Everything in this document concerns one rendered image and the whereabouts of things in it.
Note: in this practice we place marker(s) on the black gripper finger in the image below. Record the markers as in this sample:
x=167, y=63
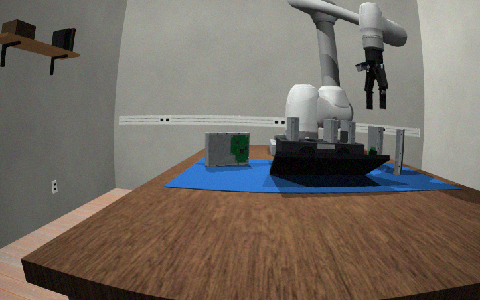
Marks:
x=369, y=83
x=382, y=83

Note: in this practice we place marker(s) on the dark grey drive dock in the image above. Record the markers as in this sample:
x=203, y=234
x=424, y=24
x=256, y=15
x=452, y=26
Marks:
x=318, y=146

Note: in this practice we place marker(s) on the blue flat mat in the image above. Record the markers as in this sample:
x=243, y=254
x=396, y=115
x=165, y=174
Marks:
x=255, y=177

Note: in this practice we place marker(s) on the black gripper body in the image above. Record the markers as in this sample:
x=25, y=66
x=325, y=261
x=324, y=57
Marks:
x=375, y=57

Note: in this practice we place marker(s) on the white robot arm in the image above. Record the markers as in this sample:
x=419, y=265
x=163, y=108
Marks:
x=330, y=102

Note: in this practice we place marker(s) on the status display screen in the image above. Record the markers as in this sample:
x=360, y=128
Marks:
x=298, y=163

